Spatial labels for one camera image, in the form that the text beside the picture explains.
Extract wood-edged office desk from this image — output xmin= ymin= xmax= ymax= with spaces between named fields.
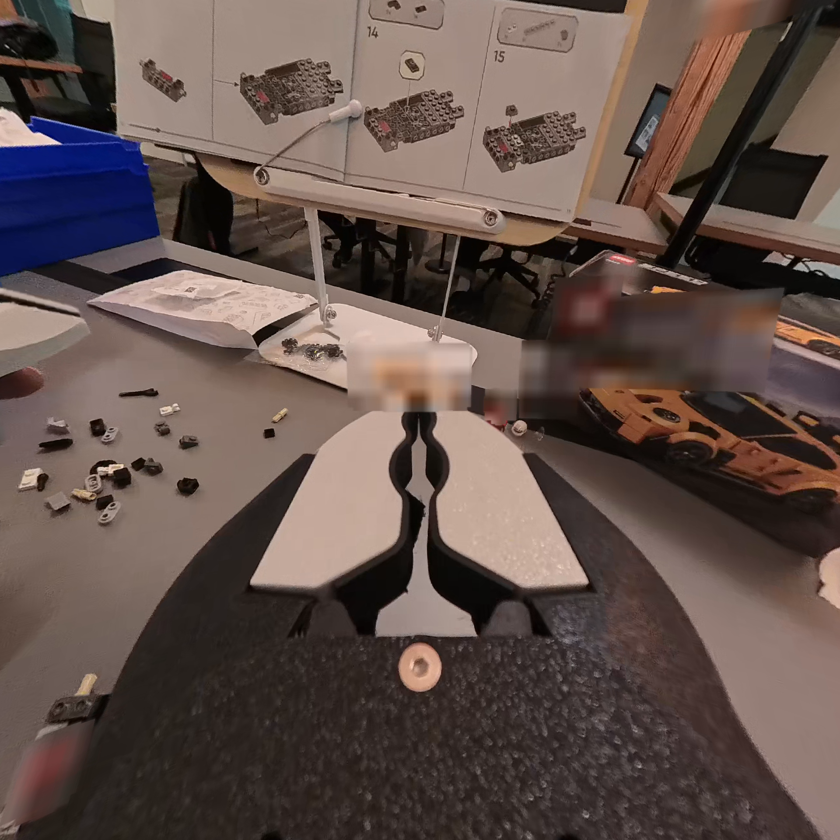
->
xmin=0 ymin=56 xmax=88 ymax=120
xmin=651 ymin=192 xmax=840 ymax=266
xmin=563 ymin=197 xmax=672 ymax=258

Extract brick building instruction booklet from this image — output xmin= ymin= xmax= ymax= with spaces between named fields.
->
xmin=115 ymin=0 xmax=634 ymax=222

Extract black stand pole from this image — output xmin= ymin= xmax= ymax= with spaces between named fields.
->
xmin=661 ymin=0 xmax=829 ymax=265

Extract black bag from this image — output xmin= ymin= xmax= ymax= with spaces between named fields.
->
xmin=0 ymin=20 xmax=58 ymax=61

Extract black framed floor sign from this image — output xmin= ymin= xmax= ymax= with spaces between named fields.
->
xmin=622 ymin=84 xmax=675 ymax=160

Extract printed white paper bag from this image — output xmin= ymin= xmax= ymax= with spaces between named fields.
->
xmin=87 ymin=270 xmax=317 ymax=350
xmin=0 ymin=108 xmax=64 ymax=150

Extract black backpack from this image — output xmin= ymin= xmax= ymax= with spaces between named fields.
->
xmin=172 ymin=174 xmax=235 ymax=255

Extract person's left hand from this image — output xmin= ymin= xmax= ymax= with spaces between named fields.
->
xmin=0 ymin=366 xmax=47 ymax=401

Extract blue plastic bin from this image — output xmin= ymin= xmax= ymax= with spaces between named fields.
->
xmin=0 ymin=117 xmax=160 ymax=278

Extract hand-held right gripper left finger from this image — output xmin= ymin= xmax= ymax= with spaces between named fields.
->
xmin=249 ymin=411 xmax=421 ymax=635

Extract grey axle brick assembly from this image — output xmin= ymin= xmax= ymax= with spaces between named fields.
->
xmin=47 ymin=672 xmax=110 ymax=724

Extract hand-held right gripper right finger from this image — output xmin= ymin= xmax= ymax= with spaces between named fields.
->
xmin=420 ymin=411 xmax=592 ymax=635

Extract clear plastic parts bag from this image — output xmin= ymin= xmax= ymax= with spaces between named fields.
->
xmin=258 ymin=331 xmax=350 ymax=389

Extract black toy car box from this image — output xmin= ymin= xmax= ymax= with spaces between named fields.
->
xmin=518 ymin=252 xmax=840 ymax=559

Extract wooden timber post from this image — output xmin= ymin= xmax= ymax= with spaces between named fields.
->
xmin=625 ymin=29 xmax=753 ymax=212

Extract scattered small brick pieces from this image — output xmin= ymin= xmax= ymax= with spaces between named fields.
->
xmin=18 ymin=387 xmax=201 ymax=527

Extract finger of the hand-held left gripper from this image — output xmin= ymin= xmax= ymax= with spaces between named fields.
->
xmin=0 ymin=287 xmax=91 ymax=379

